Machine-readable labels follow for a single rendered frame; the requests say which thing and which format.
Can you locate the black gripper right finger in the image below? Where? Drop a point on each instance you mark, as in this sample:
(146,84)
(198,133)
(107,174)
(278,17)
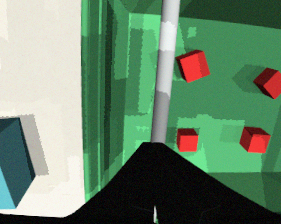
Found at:
(185,194)

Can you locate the green plastic tray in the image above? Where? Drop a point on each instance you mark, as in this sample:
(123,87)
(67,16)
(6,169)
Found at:
(118,57)

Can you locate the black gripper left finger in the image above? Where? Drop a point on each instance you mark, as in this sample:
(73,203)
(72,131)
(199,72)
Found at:
(129,198)

